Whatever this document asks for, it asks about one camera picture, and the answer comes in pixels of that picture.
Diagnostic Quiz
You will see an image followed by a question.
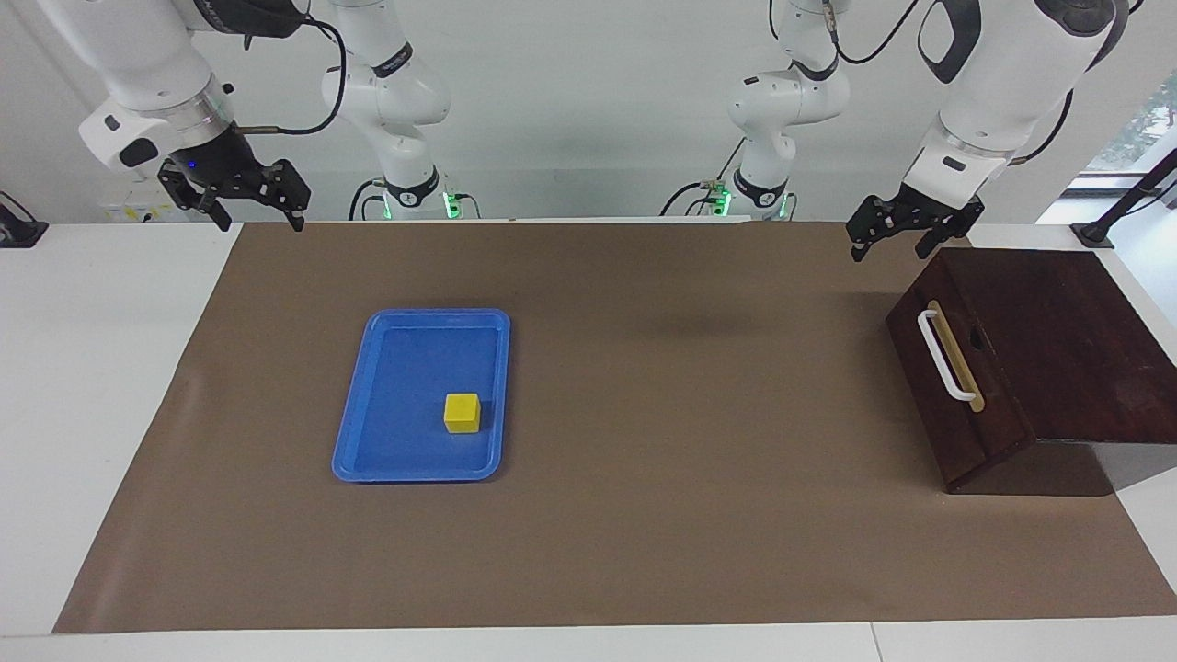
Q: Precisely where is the brown paper table mat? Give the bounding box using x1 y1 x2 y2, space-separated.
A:
52 221 1177 635

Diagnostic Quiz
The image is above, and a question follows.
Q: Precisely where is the yellow block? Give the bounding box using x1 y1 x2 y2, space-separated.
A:
444 393 483 435

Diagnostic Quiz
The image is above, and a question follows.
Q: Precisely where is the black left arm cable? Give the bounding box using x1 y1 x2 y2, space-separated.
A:
771 0 1077 168

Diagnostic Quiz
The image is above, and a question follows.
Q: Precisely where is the blue plastic tray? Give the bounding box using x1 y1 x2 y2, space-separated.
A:
331 308 511 485

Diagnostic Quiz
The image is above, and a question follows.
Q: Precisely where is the window with greenery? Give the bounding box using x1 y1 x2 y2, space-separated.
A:
1067 72 1177 199

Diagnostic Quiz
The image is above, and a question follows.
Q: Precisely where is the dark wooden drawer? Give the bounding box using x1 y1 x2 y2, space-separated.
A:
886 250 1038 495

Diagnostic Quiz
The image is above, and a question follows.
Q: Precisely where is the black stand with foot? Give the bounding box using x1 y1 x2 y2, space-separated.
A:
1071 147 1177 251

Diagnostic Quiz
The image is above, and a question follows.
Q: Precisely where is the black right base cable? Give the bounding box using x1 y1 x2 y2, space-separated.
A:
348 177 392 222

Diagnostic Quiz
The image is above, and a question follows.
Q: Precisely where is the white drawer handle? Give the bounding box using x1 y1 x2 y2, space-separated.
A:
918 309 977 404

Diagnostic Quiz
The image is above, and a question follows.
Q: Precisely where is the white wall socket box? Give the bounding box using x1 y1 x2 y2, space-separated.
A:
99 195 185 223

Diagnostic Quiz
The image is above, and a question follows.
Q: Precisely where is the black table clamp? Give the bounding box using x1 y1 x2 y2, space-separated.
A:
0 191 49 249

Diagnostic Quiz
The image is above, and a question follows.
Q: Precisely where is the dark brown wooden cabinet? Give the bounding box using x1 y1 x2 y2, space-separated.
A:
933 246 1177 497

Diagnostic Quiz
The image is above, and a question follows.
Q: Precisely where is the black left base cable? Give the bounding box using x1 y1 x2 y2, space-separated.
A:
660 138 748 218

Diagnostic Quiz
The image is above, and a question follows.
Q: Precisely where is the black base cable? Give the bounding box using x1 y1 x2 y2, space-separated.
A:
348 177 392 222
660 138 748 218

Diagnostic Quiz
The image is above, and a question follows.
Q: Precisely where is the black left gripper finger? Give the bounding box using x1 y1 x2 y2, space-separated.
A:
846 195 907 263
915 204 985 260

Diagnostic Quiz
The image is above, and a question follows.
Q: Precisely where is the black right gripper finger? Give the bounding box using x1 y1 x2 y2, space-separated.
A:
158 158 233 233
269 159 312 233

